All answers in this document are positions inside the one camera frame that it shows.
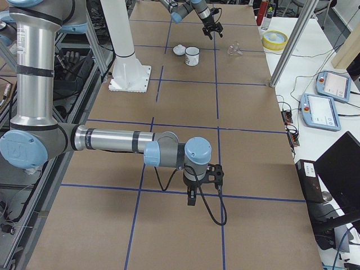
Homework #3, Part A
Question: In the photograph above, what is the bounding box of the teach pendant tablet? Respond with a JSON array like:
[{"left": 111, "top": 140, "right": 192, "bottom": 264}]
[
  {"left": 300, "top": 93, "right": 341, "bottom": 131},
  {"left": 316, "top": 70, "right": 351, "bottom": 103}
]

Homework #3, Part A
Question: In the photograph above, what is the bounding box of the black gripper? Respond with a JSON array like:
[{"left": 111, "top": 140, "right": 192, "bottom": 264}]
[
  {"left": 184, "top": 177, "right": 204, "bottom": 206},
  {"left": 202, "top": 18, "right": 223, "bottom": 40}
]

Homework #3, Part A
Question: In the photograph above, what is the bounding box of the yellow tape roll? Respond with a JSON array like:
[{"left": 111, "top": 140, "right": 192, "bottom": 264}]
[{"left": 262, "top": 30, "right": 288, "bottom": 51}]

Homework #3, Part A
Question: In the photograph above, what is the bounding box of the clear glass funnel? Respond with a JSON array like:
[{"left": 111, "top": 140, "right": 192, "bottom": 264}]
[{"left": 227, "top": 41, "right": 243, "bottom": 57}]

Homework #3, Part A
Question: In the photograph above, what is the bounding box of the right black robot cable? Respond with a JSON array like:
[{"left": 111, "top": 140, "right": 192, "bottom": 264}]
[{"left": 154, "top": 165, "right": 228, "bottom": 226}]

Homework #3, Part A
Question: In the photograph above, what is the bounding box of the far teach pendant tablet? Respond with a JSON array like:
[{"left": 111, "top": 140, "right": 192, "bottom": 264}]
[{"left": 316, "top": 70, "right": 351, "bottom": 103}]

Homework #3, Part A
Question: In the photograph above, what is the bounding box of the red bottle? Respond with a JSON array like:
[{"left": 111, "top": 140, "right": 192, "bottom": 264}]
[{"left": 256, "top": 0, "right": 269, "bottom": 26}]

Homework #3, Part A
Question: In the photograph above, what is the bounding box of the near teach pendant tablet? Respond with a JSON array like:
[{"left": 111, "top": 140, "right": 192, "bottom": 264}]
[{"left": 300, "top": 93, "right": 341, "bottom": 131}]

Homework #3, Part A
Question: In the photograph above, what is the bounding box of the black computer monitor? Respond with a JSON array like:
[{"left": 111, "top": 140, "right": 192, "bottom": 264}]
[{"left": 314, "top": 131, "right": 359, "bottom": 213}]

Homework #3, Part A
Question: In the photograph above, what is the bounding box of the black desktop computer box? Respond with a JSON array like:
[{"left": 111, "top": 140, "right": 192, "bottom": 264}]
[{"left": 294, "top": 159, "right": 349, "bottom": 234}]

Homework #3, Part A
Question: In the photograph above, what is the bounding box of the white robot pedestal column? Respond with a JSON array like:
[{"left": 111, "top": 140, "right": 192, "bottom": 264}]
[{"left": 101, "top": 0, "right": 151, "bottom": 93}]

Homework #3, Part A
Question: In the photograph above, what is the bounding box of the white enamel mug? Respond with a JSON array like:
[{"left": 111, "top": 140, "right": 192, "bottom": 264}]
[{"left": 185, "top": 47, "right": 200, "bottom": 66}]

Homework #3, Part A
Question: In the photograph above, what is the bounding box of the aluminium frame post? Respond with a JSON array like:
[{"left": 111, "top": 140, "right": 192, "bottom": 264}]
[{"left": 269, "top": 0, "right": 319, "bottom": 88}]

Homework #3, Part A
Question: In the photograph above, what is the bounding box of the orange black connector module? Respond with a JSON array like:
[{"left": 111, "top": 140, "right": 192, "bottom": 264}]
[{"left": 281, "top": 110, "right": 293, "bottom": 125}]

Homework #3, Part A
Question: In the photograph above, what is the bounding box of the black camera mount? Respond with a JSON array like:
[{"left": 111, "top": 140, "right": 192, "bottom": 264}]
[{"left": 202, "top": 164, "right": 224, "bottom": 191}]

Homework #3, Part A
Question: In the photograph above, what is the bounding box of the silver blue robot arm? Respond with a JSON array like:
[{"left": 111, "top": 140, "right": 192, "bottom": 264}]
[
  {"left": 160, "top": 0, "right": 223, "bottom": 40},
  {"left": 1, "top": 1, "right": 212, "bottom": 205}
]

